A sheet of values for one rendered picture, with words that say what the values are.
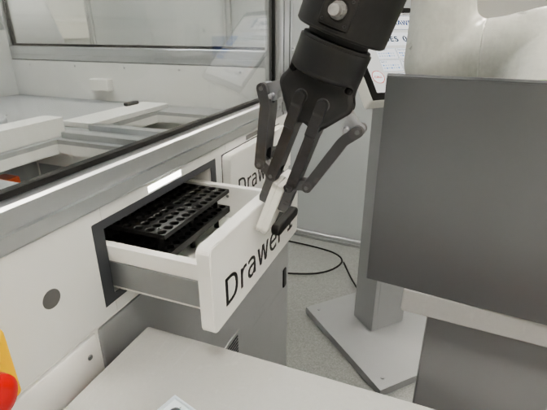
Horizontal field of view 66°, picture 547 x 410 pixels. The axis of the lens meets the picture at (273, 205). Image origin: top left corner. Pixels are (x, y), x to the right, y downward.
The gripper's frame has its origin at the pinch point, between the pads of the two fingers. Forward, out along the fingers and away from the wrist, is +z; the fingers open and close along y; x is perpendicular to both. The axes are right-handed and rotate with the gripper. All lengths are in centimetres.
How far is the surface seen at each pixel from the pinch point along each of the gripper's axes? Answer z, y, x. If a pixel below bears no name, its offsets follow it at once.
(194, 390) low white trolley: 18.2, 2.3, -14.2
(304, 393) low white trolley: 14.1, 13.3, -10.1
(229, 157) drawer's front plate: 6.8, -15.0, 20.4
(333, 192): 70, -7, 169
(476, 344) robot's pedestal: 16.0, 36.0, 18.2
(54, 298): 12.2, -14.6, -18.0
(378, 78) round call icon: -7, -2, 78
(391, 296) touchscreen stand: 67, 35, 99
